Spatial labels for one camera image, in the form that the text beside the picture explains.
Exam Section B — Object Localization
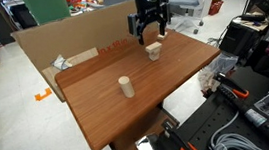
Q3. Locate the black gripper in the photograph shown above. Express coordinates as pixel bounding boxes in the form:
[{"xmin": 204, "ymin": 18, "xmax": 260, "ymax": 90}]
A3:
[{"xmin": 133, "ymin": 0, "xmax": 173, "ymax": 46}]

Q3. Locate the rectangular wooden block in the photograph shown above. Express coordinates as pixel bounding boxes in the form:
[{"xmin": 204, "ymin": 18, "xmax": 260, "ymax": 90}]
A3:
[{"xmin": 144, "ymin": 41, "xmax": 163, "ymax": 56}]

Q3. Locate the grey office chair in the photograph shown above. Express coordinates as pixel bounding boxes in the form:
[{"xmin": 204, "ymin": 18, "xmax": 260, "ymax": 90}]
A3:
[{"xmin": 164, "ymin": 0, "xmax": 217, "ymax": 38}]

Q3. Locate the wooden cylinder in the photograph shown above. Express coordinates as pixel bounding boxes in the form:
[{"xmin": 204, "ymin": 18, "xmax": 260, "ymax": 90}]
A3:
[{"xmin": 117, "ymin": 74, "xmax": 137, "ymax": 100}]

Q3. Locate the red basket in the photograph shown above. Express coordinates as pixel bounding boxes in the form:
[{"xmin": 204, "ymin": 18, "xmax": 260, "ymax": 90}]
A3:
[{"xmin": 206, "ymin": 0, "xmax": 226, "ymax": 17}]

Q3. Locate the large cardboard box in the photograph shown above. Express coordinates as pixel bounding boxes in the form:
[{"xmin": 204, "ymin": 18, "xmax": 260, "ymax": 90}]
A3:
[{"xmin": 8, "ymin": 0, "xmax": 166, "ymax": 108}]

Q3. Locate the clear plastic bag of blocks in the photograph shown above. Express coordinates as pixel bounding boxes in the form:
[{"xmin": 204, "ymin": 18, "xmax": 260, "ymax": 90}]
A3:
[{"xmin": 196, "ymin": 52, "xmax": 243, "ymax": 94}]

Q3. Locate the black equipment cart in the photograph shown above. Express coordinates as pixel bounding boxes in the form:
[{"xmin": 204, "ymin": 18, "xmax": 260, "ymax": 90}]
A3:
[{"xmin": 216, "ymin": 12, "xmax": 269, "ymax": 60}]

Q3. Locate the crumpled white paper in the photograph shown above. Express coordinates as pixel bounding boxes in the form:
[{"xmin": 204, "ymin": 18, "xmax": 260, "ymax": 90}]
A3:
[{"xmin": 50, "ymin": 53, "xmax": 74, "ymax": 73}]

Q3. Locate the green board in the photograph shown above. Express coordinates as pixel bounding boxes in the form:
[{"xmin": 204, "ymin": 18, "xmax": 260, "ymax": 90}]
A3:
[{"xmin": 20, "ymin": 0, "xmax": 73, "ymax": 27}]

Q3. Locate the black perforated breadboard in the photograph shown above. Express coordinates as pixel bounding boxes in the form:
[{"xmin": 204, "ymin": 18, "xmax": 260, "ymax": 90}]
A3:
[{"xmin": 148, "ymin": 64, "xmax": 269, "ymax": 150}]

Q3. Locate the shiny metal plate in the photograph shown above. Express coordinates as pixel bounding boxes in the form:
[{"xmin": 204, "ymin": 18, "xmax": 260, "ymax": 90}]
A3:
[{"xmin": 134, "ymin": 133, "xmax": 160, "ymax": 150}]

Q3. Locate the black cylindrical rod with label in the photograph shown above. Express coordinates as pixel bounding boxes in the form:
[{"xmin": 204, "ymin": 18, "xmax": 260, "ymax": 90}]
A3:
[{"xmin": 217, "ymin": 80, "xmax": 269, "ymax": 150}]

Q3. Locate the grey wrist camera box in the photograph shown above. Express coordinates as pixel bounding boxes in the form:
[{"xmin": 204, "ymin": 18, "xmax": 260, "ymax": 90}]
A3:
[{"xmin": 126, "ymin": 12, "xmax": 141, "ymax": 37}]

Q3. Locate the black clamp with orange handle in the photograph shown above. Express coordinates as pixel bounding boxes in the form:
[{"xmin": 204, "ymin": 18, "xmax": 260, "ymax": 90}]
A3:
[
  {"xmin": 160, "ymin": 117, "xmax": 201, "ymax": 150},
  {"xmin": 213, "ymin": 69, "xmax": 251, "ymax": 103}
]

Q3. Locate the wooden table pedestal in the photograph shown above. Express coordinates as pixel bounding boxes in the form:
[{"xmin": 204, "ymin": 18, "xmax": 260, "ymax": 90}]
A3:
[{"xmin": 106, "ymin": 105, "xmax": 184, "ymax": 150}]

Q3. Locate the coiled grey cable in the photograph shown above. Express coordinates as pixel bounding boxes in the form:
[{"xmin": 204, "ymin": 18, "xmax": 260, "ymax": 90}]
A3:
[{"xmin": 207, "ymin": 108, "xmax": 267, "ymax": 150}]

